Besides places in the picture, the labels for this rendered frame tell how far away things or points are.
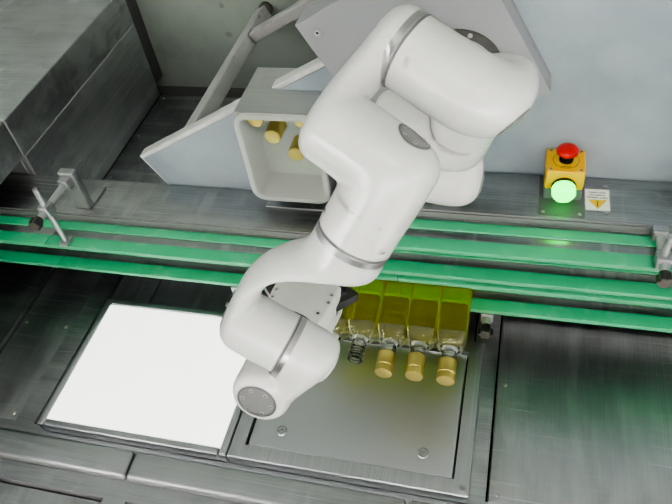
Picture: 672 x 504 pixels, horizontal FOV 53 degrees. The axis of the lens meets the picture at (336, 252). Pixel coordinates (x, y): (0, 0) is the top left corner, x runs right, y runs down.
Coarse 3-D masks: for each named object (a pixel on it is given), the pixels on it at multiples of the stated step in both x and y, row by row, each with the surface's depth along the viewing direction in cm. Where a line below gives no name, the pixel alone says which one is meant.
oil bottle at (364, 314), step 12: (360, 288) 137; (372, 288) 136; (384, 288) 137; (360, 300) 135; (372, 300) 134; (360, 312) 133; (372, 312) 132; (348, 324) 132; (360, 324) 131; (372, 324) 131; (372, 336) 131
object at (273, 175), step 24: (240, 120) 131; (264, 120) 139; (288, 120) 128; (240, 144) 135; (264, 144) 143; (288, 144) 142; (264, 168) 146; (288, 168) 147; (312, 168) 145; (264, 192) 145; (288, 192) 145; (312, 192) 144
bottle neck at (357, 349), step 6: (354, 336) 131; (360, 336) 130; (354, 342) 130; (360, 342) 130; (366, 342) 131; (354, 348) 129; (360, 348) 129; (348, 354) 129; (354, 354) 128; (360, 354) 128; (348, 360) 129; (354, 360) 130; (360, 360) 128
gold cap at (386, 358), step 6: (378, 354) 128; (384, 354) 127; (390, 354) 127; (378, 360) 126; (384, 360) 126; (390, 360) 126; (378, 366) 125; (384, 366) 125; (390, 366) 125; (378, 372) 126; (384, 372) 126; (390, 372) 125
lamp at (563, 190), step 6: (558, 180) 125; (564, 180) 125; (570, 180) 125; (552, 186) 126; (558, 186) 124; (564, 186) 124; (570, 186) 124; (552, 192) 125; (558, 192) 124; (564, 192) 124; (570, 192) 124; (558, 198) 125; (564, 198) 125; (570, 198) 125
